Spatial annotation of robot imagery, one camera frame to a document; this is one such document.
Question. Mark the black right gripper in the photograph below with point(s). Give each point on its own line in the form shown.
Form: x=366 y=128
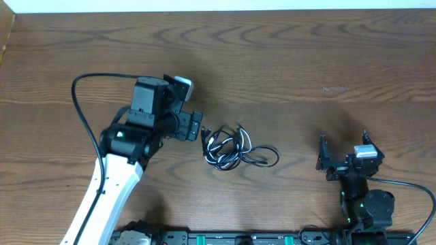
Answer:
x=337 y=169

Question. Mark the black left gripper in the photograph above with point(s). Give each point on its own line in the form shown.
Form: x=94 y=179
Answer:
x=186 y=133

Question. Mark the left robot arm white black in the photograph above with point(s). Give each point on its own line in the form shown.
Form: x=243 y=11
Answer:
x=125 y=148

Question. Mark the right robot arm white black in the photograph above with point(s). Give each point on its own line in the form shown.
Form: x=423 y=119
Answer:
x=369 y=212

